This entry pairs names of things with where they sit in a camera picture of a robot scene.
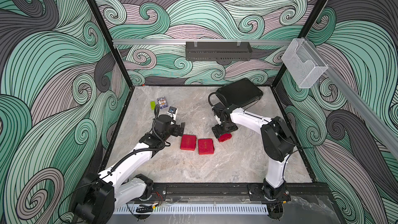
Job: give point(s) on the white slotted cable duct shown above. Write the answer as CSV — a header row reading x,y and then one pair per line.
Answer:
x,y
223,209

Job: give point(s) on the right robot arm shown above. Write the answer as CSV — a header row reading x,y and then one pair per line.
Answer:
x,y
277,140

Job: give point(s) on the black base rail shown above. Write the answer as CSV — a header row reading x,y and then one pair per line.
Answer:
x,y
252,191

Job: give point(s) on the red jewelry box left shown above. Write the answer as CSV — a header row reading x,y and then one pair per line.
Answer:
x,y
188,142

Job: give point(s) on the red jewelry box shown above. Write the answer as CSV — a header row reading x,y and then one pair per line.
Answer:
x,y
206,147
188,142

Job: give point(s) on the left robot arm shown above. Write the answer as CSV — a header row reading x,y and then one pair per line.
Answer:
x,y
98,195

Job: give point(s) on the green small block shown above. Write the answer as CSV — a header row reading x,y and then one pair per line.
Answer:
x,y
152,105

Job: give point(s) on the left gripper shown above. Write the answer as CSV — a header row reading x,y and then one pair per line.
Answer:
x,y
175,127

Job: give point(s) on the red jewelry box middle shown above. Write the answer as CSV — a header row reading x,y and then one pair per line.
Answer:
x,y
206,147

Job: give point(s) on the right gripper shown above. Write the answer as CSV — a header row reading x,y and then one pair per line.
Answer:
x,y
219,132

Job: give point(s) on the red jewelry box base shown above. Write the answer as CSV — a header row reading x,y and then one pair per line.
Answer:
x,y
225,137

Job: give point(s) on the black flat case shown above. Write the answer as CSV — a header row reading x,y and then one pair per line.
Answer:
x,y
240,93

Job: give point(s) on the black wall tray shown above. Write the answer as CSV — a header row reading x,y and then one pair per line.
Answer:
x,y
219,52

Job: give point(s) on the aluminium wall rail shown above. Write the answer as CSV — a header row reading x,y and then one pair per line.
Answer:
x,y
156,41

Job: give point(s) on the small card pack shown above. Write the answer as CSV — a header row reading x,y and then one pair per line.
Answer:
x,y
162,102

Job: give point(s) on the clear acrylic wall holder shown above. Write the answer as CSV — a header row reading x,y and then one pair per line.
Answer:
x,y
304,62

